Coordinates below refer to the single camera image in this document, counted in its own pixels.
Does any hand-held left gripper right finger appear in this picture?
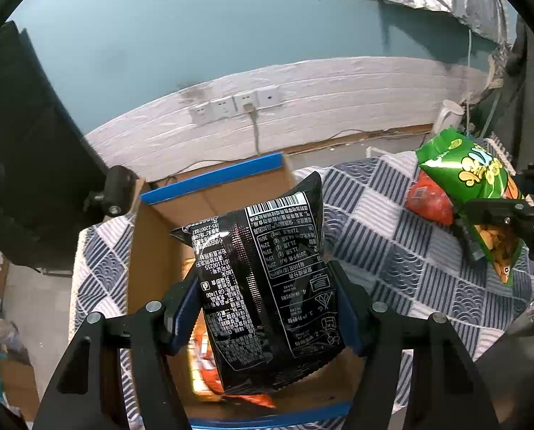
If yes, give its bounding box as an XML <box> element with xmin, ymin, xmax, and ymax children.
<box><xmin>327</xmin><ymin>260</ymin><xmax>502</xmax><ymax>430</ymax></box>

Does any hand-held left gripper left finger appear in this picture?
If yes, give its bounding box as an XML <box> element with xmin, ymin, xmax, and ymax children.
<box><xmin>33</xmin><ymin>271</ymin><xmax>205</xmax><ymax>430</ymax></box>

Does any orange chip bag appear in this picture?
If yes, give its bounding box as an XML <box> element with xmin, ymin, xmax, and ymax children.
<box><xmin>187</xmin><ymin>318</ymin><xmax>276</xmax><ymax>408</ymax></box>

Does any green cracker packet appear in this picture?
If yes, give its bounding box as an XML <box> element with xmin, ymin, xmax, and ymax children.
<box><xmin>415</xmin><ymin>128</ymin><xmax>529</xmax><ymax>285</ymax></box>

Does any red snack packet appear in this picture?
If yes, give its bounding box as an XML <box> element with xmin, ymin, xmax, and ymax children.
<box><xmin>405</xmin><ymin>172</ymin><xmax>456</xmax><ymax>225</ymax></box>

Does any blue cardboard box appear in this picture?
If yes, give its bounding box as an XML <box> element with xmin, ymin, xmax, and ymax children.
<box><xmin>126</xmin><ymin>152</ymin><xmax>355</xmax><ymax>430</ymax></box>

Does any black snack packet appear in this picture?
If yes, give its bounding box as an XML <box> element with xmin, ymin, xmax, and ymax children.
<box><xmin>170</xmin><ymin>171</ymin><xmax>346</xmax><ymax>397</ymax></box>

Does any grey curtain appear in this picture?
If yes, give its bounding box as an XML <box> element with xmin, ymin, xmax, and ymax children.
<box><xmin>491</xmin><ymin>18</ymin><xmax>534</xmax><ymax>175</ymax></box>

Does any blue white patterned tablecloth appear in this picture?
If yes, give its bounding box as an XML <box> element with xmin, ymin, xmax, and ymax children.
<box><xmin>70</xmin><ymin>145</ymin><xmax>534</xmax><ymax>430</ymax></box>

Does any white kettle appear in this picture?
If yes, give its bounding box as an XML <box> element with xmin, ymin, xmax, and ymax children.
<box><xmin>434</xmin><ymin>100</ymin><xmax>465</xmax><ymax>137</ymax></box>

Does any black round knob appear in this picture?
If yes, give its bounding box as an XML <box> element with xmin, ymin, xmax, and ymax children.
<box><xmin>85</xmin><ymin>166</ymin><xmax>138</xmax><ymax>218</ymax></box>

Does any flat cardboard piece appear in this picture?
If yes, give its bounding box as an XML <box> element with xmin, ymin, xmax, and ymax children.
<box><xmin>0</xmin><ymin>356</ymin><xmax>41</xmax><ymax>422</ymax></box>

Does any white cord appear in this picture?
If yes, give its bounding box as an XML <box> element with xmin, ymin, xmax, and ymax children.
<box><xmin>466</xmin><ymin>31</ymin><xmax>474</xmax><ymax>133</ymax></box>

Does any grey plug cable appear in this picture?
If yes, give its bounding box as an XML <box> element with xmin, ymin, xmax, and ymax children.
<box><xmin>244</xmin><ymin>104</ymin><xmax>263</xmax><ymax>155</ymax></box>

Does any white wall socket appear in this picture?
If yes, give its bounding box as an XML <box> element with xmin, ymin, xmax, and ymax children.
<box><xmin>190</xmin><ymin>103</ymin><xmax>214</xmax><ymax>125</ymax></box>
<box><xmin>211</xmin><ymin>97</ymin><xmax>235</xmax><ymax>119</ymax></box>
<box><xmin>233</xmin><ymin>92</ymin><xmax>259</xmax><ymax>113</ymax></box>
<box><xmin>256</xmin><ymin>87</ymin><xmax>283</xmax><ymax>107</ymax></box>

